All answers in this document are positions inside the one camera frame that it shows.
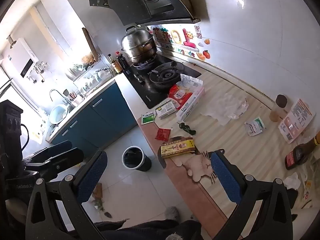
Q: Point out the white sachet green stripe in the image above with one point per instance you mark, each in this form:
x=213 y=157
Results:
x=255 y=126

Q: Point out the white rimmed trash bin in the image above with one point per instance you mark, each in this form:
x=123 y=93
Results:
x=146 y=163

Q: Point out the black burner grate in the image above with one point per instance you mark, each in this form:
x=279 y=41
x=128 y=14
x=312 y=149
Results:
x=166 y=75

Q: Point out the long white box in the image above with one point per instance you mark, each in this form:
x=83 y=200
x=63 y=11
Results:
x=190 y=105

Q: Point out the green and white box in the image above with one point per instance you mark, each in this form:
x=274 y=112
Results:
x=166 y=108

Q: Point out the chrome kitchen faucet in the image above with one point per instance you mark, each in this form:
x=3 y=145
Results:
x=53 y=91

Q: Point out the steel steamer pot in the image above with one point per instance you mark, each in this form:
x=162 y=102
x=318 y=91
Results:
x=137 y=42

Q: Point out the blue kitchen cabinets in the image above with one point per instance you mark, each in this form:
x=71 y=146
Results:
x=100 y=120

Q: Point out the red and white packet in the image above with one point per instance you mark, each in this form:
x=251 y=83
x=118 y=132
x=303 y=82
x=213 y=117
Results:
x=177 y=95

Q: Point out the red sachet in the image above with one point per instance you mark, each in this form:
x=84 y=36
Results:
x=162 y=133

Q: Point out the black range hood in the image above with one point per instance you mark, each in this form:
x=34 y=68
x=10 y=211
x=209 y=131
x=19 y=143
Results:
x=140 y=2

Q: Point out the dark soy sauce bottle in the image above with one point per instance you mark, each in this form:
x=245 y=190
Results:
x=122 y=63

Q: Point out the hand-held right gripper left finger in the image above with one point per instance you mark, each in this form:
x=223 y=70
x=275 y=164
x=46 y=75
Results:
x=92 y=177

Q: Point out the crumpled white tissue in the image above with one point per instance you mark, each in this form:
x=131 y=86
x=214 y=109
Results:
x=292 y=180

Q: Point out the bottle with yellow label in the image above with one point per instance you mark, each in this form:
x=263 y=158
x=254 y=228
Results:
x=115 y=66

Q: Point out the jar with brown lid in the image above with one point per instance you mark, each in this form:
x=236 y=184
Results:
x=277 y=110

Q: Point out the green and white sachet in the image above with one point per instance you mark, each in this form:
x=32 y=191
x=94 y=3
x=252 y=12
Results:
x=148 y=119

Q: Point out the dark green gourd figurine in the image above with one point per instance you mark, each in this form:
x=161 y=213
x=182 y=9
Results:
x=186 y=128

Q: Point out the kitchen window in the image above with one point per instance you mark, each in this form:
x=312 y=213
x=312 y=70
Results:
x=57 y=37

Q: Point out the colourful wall stickers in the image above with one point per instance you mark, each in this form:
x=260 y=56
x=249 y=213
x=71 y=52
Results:
x=175 y=38

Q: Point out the chopstick holder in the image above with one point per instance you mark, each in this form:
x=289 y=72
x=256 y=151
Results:
x=75 y=97

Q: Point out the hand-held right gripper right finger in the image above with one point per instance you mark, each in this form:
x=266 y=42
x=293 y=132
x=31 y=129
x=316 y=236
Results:
x=225 y=177

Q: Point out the brown cardboard piece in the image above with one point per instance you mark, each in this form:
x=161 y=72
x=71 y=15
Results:
x=98 y=190

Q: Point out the green vegetable scraps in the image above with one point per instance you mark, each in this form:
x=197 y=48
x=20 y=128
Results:
x=100 y=203

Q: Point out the printed plastic wrapper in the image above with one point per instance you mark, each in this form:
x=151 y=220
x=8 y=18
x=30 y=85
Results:
x=308 y=192

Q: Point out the clear plastic bag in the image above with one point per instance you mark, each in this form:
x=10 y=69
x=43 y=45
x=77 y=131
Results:
x=191 y=81

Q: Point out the small dark floor scrap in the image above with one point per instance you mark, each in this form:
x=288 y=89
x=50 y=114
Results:
x=108 y=214

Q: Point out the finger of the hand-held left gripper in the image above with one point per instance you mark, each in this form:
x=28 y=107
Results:
x=60 y=146
x=67 y=156

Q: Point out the dish rack with bowls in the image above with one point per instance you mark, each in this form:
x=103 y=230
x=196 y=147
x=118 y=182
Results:
x=92 y=80

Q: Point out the white basin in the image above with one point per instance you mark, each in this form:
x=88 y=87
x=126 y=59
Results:
x=58 y=113

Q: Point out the white plastic wrap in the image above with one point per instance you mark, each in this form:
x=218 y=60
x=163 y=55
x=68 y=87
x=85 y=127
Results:
x=225 y=105

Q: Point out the white and orange box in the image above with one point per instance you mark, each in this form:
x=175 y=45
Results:
x=296 y=120

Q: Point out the cat shaped mat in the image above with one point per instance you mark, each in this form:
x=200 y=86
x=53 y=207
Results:
x=200 y=167

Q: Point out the white water heater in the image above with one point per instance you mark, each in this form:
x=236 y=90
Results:
x=22 y=57

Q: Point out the black glass gas cooktop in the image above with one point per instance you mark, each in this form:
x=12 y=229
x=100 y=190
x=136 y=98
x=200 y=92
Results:
x=147 y=92

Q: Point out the dark bottle red label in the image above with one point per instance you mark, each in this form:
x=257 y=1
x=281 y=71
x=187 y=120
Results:
x=300 y=152

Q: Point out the yellow and brown box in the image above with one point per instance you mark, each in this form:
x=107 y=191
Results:
x=177 y=147

